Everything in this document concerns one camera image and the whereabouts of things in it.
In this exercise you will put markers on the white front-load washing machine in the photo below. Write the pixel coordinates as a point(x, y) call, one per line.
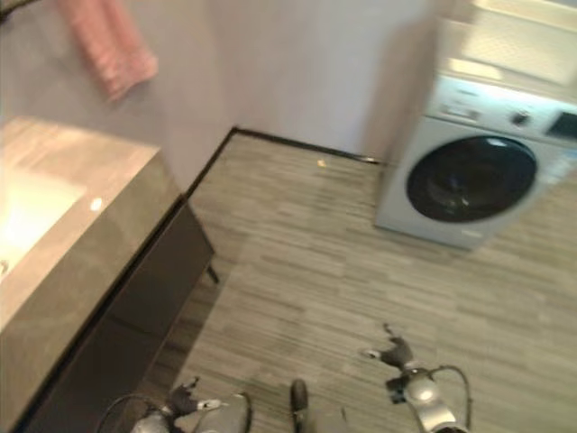
point(473, 167)

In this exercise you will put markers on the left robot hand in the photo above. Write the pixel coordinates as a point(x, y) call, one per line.
point(184, 398)

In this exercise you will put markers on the white sink basin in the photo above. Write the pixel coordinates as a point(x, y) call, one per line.
point(28, 216)

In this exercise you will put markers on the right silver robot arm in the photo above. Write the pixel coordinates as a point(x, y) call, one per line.
point(424, 401)

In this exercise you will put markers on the dark vanity cabinet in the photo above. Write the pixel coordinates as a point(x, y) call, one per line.
point(121, 325)

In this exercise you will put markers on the grey marble vanity counter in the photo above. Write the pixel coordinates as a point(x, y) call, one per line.
point(76, 234)

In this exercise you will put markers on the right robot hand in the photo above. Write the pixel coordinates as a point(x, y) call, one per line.
point(396, 352)

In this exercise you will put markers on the pink hanging towel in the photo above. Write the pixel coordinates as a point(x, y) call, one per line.
point(113, 48)

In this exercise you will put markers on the dark robot foot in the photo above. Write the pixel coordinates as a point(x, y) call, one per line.
point(299, 397)

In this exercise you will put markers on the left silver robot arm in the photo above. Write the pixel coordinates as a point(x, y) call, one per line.
point(151, 420)

